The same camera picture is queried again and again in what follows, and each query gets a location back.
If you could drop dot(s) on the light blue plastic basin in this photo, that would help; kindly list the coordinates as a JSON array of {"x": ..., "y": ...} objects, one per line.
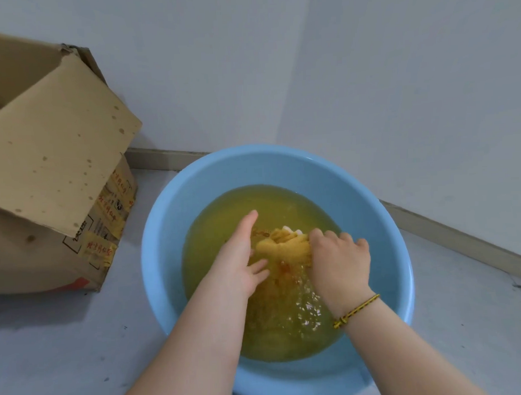
[{"x": 176, "y": 215}]

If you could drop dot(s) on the person's left forearm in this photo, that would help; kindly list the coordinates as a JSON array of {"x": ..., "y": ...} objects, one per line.
[{"x": 193, "y": 347}]

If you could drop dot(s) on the person's left thumb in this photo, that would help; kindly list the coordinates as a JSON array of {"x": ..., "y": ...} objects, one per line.
[{"x": 245, "y": 234}]

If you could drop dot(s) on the person's left hand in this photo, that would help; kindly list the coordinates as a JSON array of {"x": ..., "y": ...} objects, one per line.
[{"x": 235, "y": 264}]

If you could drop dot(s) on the person's right hand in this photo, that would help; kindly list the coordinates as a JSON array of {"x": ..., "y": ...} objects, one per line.
[{"x": 339, "y": 265}]

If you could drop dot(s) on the brown cardboard box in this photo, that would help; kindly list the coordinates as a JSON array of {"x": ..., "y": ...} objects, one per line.
[{"x": 50, "y": 168}]

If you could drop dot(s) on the person's right fingers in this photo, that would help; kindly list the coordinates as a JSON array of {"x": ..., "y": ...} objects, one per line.
[{"x": 336, "y": 239}]

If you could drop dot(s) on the person's right forearm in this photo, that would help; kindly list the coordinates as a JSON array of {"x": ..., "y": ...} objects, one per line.
[{"x": 402, "y": 352}]

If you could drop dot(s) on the yellowish water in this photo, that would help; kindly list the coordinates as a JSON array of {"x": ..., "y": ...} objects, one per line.
[{"x": 227, "y": 222}]

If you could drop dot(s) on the yellow wet cloth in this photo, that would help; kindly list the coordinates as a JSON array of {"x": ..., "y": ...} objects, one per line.
[{"x": 284, "y": 245}]

